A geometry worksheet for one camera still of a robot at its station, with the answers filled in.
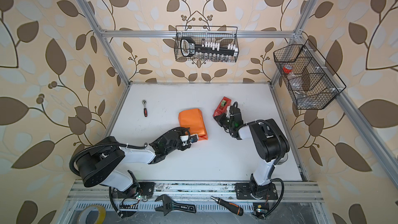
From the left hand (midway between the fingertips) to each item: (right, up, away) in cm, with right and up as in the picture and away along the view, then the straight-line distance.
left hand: (189, 130), depth 88 cm
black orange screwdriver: (+21, -30, -20) cm, 42 cm away
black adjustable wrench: (-8, -31, -18) cm, 36 cm away
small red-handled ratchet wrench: (-32, +10, +17) cm, 38 cm away
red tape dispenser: (+20, +13, +12) cm, 27 cm away
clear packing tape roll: (-35, -32, -22) cm, 53 cm away
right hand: (+14, +6, +8) cm, 17 cm away
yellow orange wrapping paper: (+1, +6, +6) cm, 8 cm away
